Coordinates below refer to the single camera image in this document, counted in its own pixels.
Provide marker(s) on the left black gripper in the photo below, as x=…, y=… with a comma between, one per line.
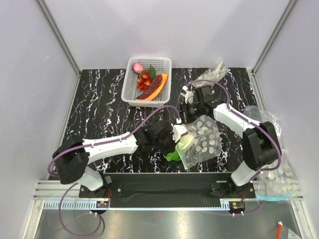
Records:
x=171, y=147

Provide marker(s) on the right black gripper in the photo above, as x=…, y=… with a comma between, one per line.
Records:
x=184, y=111

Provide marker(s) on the green lettuce head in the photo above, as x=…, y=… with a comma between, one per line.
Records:
x=181, y=148

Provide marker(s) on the zip bag with white slices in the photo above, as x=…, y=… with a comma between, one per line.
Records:
x=206, y=143

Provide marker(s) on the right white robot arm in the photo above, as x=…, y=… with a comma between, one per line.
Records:
x=260, y=143

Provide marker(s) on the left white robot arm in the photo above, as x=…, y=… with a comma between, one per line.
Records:
x=73, y=157

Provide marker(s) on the back bag of slices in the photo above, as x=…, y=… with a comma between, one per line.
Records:
x=212, y=74

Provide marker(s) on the blue-zip bag of slices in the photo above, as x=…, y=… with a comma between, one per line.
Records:
x=278, y=185

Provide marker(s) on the crumpled clear bags pile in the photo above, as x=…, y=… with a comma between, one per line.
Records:
x=255, y=113

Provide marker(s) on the orange papaya slice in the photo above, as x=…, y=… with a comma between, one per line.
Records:
x=154, y=89

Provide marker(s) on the white perforated plastic basket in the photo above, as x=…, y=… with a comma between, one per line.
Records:
x=130, y=85

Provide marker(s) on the red cherry bunch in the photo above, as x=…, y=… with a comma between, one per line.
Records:
x=145, y=78

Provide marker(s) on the purple onion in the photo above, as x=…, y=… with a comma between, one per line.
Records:
x=137, y=68

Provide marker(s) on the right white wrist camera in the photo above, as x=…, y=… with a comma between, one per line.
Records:
x=188, y=95

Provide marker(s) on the right aluminium frame post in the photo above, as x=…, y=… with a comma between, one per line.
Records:
x=275, y=33

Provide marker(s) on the aluminium frame post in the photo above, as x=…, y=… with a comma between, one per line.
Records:
x=275, y=33
x=56, y=32

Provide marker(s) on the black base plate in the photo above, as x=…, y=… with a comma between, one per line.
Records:
x=215, y=185

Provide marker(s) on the white slotted cable duct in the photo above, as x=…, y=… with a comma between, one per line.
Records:
x=116, y=205

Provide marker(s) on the left aluminium frame post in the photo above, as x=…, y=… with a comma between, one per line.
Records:
x=56, y=32

